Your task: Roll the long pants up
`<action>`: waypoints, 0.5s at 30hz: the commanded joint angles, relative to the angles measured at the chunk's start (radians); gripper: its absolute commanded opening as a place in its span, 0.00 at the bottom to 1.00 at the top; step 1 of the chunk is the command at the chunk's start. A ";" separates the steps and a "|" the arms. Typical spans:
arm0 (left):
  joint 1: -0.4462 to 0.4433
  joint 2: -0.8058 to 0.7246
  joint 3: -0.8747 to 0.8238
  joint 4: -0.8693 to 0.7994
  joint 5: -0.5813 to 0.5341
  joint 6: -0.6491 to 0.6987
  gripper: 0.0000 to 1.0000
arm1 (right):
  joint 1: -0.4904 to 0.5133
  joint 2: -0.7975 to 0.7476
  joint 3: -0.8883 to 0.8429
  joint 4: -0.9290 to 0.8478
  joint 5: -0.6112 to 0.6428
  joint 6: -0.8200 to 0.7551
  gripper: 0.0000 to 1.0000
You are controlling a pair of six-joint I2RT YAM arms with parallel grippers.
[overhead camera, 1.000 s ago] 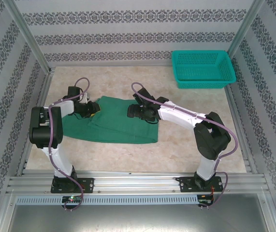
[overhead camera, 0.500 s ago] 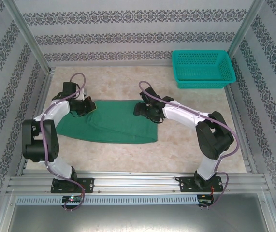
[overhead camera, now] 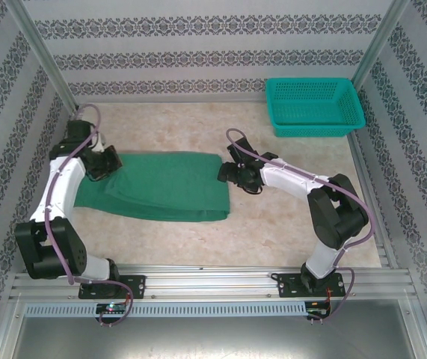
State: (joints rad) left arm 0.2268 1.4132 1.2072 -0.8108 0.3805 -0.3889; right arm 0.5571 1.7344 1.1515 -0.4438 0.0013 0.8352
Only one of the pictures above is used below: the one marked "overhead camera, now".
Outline aluminium table side rail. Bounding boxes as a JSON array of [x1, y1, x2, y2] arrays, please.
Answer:
[[347, 132, 401, 270], [24, 106, 86, 274]]

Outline aluminium frame post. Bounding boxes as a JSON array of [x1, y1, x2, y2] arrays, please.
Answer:
[[5, 0, 79, 113], [349, 0, 413, 89]]

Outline grey metal panel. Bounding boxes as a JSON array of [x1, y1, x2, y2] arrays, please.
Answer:
[[0, 298, 427, 359]]

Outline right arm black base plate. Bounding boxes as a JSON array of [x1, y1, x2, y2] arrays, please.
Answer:
[[277, 272, 347, 299]]

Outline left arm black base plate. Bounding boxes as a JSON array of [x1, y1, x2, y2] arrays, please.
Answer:
[[77, 274, 147, 300]]

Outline aluminium table end rail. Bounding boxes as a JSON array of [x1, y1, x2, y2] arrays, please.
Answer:
[[76, 97, 270, 106]]

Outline teal plastic mesh basket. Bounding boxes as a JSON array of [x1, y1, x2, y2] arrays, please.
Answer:
[[265, 77, 366, 138]]

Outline slotted grey cable duct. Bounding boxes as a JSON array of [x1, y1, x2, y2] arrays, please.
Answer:
[[23, 301, 308, 318]]

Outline green cloth towel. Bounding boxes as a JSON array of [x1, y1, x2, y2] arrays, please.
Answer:
[[73, 150, 232, 224]]

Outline aluminium profile beam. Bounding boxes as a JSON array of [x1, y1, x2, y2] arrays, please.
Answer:
[[9, 264, 420, 302]]

